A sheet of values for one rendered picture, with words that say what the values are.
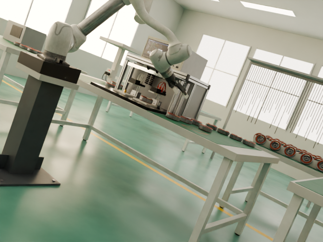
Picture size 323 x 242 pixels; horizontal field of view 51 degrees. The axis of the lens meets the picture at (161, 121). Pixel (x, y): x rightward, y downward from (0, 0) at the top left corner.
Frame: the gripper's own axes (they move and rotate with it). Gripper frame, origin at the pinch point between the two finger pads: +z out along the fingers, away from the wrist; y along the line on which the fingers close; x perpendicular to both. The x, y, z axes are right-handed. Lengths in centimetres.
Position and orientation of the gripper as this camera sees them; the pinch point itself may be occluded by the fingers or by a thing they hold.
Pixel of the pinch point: (181, 94)
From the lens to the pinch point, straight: 258.1
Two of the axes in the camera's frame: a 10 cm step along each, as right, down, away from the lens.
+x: 7.0, -6.8, 1.9
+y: 5.0, 2.9, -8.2
